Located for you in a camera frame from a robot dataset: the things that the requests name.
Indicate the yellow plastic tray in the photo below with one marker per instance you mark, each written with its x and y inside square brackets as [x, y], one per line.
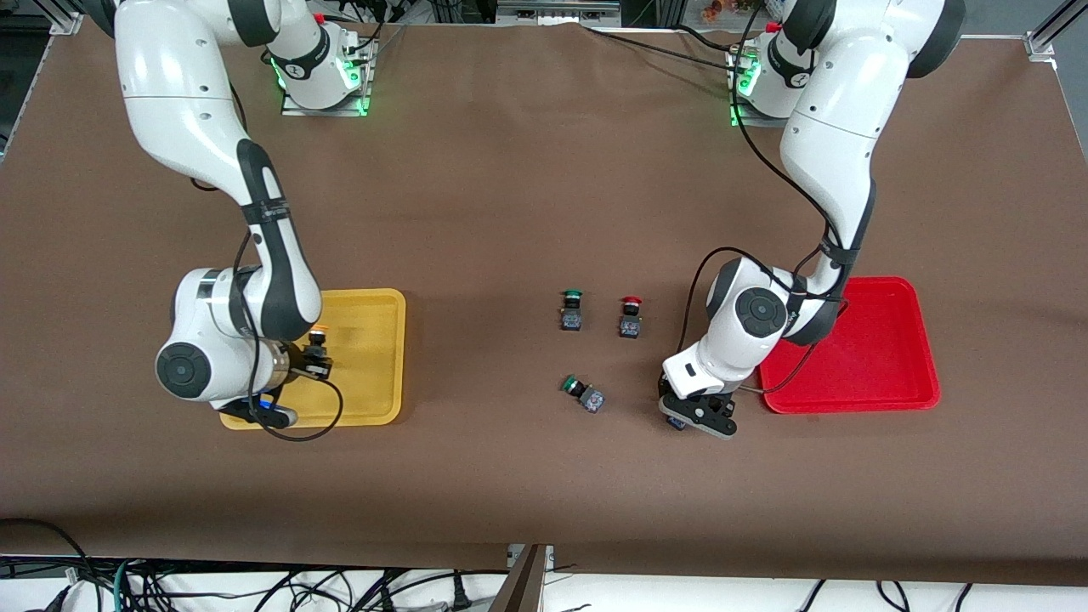
[365, 357]

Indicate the brown table cover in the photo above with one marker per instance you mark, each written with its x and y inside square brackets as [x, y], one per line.
[510, 170]

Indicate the green push button switch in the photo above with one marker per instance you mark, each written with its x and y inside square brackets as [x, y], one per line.
[571, 316]
[588, 398]

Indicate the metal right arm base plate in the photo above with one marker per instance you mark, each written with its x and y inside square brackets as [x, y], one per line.
[327, 111]

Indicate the black power plug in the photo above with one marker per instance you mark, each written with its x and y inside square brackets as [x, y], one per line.
[461, 592]

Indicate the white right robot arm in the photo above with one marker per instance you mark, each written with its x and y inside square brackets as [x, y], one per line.
[178, 102]

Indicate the red plastic tray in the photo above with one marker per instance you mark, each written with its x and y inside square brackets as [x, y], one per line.
[875, 348]

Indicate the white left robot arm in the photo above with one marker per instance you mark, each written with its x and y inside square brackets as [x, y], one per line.
[841, 144]

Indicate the aluminium corner bracket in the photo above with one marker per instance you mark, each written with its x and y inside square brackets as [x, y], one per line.
[1039, 42]
[66, 19]

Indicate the colourful background object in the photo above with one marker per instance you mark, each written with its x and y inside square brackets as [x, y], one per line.
[722, 8]

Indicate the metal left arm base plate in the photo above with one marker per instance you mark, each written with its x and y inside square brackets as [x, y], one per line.
[752, 119]

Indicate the metal table frame leg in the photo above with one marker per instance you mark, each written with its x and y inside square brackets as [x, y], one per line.
[523, 586]

